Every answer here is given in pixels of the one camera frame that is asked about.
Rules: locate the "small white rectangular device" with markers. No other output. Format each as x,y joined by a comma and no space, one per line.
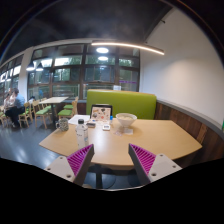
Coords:
106,127

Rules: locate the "light wooden dining table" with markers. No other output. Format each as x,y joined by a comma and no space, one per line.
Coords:
53,100

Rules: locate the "green upholstered bench backrest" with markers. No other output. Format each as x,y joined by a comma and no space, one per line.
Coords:
130,103

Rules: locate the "round ceiling light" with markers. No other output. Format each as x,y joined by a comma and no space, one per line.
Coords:
102,50

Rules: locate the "white bowl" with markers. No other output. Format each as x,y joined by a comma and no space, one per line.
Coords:
126,119

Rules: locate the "group of green-seated wooden chairs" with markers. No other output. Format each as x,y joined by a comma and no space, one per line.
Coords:
41,112

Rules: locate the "black tablet with sticker case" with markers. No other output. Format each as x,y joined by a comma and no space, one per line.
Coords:
101,113

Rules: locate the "person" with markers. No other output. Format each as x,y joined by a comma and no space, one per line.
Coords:
18,103
7,100

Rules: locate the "long linear ceiling light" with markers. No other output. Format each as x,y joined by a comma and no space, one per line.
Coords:
126,45

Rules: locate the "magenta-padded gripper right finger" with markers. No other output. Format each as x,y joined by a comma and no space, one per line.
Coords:
145,161

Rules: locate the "clear plastic packet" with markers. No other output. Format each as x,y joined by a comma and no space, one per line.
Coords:
128,131

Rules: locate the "white paper sheets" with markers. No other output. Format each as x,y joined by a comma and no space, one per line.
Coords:
78,119

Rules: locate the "small reddish packet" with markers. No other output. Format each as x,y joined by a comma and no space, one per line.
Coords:
119,132

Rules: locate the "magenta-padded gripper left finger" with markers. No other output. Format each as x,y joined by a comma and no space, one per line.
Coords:
78,161

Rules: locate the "flat round red coaster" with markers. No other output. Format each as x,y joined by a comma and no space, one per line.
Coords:
91,124

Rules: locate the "speckled ceramic mug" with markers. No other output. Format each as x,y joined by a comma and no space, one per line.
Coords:
62,124

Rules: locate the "dark pendant lamp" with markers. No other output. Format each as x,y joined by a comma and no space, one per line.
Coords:
39,68
30,67

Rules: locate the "small blue-capped bottle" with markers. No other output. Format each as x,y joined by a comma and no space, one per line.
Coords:
111,120

